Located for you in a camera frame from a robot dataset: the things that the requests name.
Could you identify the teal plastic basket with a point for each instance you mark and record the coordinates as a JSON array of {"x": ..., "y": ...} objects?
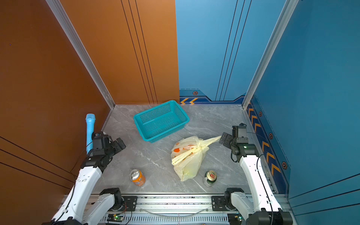
[{"x": 160, "y": 121}]

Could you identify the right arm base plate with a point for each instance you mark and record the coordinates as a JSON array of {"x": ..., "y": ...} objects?
[{"x": 218, "y": 204}]

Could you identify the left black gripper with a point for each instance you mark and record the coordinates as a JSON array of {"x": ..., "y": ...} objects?
[{"x": 116, "y": 146}]

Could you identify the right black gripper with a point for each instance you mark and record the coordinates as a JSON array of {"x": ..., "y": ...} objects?
[{"x": 228, "y": 138}]

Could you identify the green beer can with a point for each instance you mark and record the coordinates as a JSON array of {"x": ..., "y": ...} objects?
[{"x": 210, "y": 178}]

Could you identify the orange soda can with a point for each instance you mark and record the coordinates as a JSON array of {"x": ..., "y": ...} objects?
[{"x": 137, "y": 177}]

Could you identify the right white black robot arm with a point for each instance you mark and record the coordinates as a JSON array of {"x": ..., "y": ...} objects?
[{"x": 264, "y": 209}]

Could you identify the cream plastic bag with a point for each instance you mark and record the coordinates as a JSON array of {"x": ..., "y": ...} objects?
[{"x": 188, "y": 154}]

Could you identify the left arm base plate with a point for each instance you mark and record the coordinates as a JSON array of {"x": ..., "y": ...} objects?
[{"x": 128, "y": 203}]

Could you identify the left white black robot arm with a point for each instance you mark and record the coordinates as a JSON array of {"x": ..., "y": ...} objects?
[{"x": 72, "y": 211}]

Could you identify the light blue microphone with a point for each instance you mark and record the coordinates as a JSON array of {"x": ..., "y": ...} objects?
[{"x": 90, "y": 122}]

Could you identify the small green circuit board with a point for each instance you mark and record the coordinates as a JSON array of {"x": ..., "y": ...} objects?
[{"x": 114, "y": 218}]

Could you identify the right small circuit board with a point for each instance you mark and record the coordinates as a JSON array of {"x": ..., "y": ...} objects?
[{"x": 235, "y": 219}]

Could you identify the aluminium front rail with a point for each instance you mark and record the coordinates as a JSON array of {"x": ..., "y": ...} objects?
[{"x": 175, "y": 204}]

